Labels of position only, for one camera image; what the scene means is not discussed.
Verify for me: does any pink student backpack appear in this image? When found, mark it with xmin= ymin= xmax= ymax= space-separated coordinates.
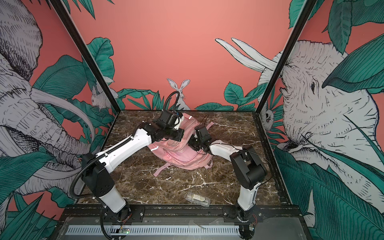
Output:
xmin=148 ymin=113 xmax=213 ymax=177

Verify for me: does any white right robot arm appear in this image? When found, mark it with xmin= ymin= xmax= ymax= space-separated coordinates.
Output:
xmin=188 ymin=136 xmax=268 ymax=212

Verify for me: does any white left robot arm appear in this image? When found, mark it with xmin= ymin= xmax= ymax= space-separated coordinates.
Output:
xmin=70 ymin=118 xmax=184 ymax=214

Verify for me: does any clear plastic eraser box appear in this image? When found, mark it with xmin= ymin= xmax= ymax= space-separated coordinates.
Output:
xmin=185 ymin=192 xmax=211 ymax=207

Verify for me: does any white ventilation grille strip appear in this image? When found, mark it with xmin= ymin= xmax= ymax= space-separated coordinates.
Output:
xmin=65 ymin=225 xmax=240 ymax=236

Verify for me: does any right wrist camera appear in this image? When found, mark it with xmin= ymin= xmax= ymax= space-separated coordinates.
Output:
xmin=195 ymin=125 xmax=212 ymax=143

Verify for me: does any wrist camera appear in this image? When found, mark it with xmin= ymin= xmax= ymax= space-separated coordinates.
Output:
xmin=156 ymin=110 xmax=183 ymax=130
xmin=195 ymin=125 xmax=212 ymax=143

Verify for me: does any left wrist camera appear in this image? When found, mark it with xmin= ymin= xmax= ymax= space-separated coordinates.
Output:
xmin=156 ymin=110 xmax=183 ymax=130

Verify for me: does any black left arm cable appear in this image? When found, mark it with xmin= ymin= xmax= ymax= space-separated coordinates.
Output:
xmin=163 ymin=90 xmax=181 ymax=111

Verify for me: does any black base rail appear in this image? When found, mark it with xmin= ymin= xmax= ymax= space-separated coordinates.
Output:
xmin=59 ymin=204 xmax=305 ymax=224

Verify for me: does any black frame post left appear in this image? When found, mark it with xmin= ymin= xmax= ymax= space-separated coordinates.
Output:
xmin=50 ymin=0 xmax=121 ymax=114

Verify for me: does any black frame post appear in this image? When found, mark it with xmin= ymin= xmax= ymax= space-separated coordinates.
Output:
xmin=50 ymin=0 xmax=121 ymax=114
xmin=256 ymin=0 xmax=317 ymax=115

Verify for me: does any black frame post right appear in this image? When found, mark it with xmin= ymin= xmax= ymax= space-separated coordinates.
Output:
xmin=256 ymin=0 xmax=317 ymax=115

